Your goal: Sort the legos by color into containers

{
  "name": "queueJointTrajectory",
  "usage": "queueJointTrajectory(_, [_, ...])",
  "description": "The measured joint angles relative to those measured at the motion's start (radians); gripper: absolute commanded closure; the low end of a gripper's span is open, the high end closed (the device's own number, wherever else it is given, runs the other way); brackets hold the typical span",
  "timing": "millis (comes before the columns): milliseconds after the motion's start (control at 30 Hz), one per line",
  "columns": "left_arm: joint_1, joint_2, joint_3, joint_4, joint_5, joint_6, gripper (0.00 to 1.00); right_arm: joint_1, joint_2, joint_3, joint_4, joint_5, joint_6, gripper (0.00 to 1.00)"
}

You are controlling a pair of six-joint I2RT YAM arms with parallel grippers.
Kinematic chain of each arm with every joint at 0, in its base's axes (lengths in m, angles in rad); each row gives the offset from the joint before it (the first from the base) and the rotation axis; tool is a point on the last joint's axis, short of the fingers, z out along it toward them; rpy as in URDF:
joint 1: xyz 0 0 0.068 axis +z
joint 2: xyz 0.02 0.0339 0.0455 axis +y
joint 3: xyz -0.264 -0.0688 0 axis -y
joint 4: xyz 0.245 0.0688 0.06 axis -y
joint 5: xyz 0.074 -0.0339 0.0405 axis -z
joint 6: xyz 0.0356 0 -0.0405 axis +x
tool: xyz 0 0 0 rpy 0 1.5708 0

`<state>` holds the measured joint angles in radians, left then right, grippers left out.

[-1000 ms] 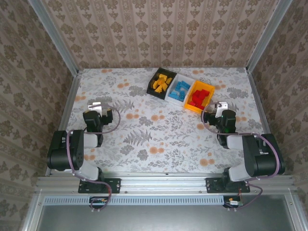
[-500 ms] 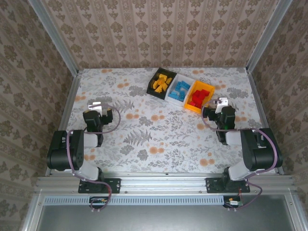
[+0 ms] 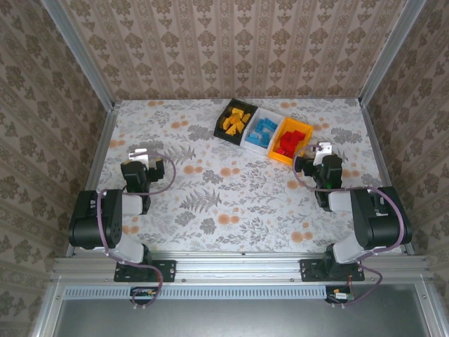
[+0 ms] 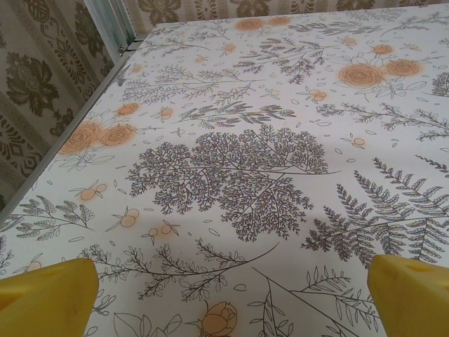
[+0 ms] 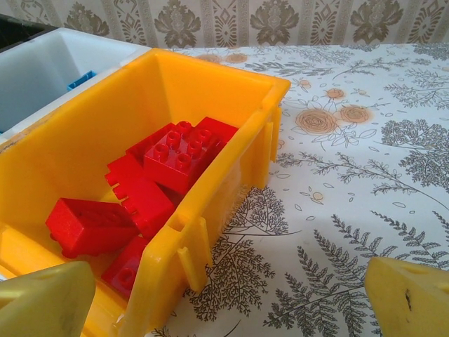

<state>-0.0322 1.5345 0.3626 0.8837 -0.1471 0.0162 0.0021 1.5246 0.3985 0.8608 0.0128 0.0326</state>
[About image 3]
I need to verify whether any small connector board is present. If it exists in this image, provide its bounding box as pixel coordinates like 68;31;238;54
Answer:
130;286;159;303
326;286;355;303

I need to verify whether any floral patterned table cover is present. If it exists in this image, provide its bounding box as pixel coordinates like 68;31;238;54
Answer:
79;98;404;254

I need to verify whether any white plastic bin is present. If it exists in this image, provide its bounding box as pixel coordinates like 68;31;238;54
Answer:
241;107;286;155

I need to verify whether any slotted grey cable duct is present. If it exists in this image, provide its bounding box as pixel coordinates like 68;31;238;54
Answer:
64;284;330;300

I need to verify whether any grey metal panel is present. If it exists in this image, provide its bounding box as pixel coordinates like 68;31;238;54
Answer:
31;277;449;337

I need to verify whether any black plastic bin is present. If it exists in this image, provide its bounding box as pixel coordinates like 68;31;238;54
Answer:
213;98;259;146

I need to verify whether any aluminium frame post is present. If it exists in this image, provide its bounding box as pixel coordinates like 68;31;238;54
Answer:
41;0;116;110
358;0;428;106

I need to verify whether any yellow plastic bin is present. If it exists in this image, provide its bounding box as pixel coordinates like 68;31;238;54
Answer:
268;117;314;166

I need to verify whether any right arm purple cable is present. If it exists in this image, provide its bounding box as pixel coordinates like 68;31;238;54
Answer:
293;144;404;310

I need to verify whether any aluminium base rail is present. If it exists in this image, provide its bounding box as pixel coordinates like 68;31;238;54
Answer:
52;251;431;284

